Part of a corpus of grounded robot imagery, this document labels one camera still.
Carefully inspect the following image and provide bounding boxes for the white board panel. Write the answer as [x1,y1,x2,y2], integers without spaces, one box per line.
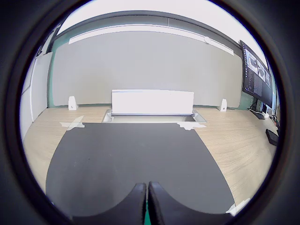
[31,51,54,123]

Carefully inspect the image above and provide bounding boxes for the white tape piece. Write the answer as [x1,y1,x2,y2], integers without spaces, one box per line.
[59,115,85,130]
[176,121,207,131]
[225,198,252,217]

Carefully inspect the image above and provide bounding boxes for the black keyboard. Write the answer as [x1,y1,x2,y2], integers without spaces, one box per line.
[265,128,280,146]

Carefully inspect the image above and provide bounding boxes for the round green lid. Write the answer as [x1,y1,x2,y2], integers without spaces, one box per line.
[143,200,152,225]

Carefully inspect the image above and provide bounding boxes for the aluminium cable duct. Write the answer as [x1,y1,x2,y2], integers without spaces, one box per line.
[102,89,208,123]

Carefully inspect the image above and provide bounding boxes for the grey partition wall panel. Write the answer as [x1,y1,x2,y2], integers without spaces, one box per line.
[52,30,243,110]

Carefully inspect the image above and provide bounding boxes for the dark grey mat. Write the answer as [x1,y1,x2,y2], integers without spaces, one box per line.
[45,122,235,215]

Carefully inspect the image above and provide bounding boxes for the black computer monitor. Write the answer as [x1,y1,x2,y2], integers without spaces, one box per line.
[239,39,274,113]

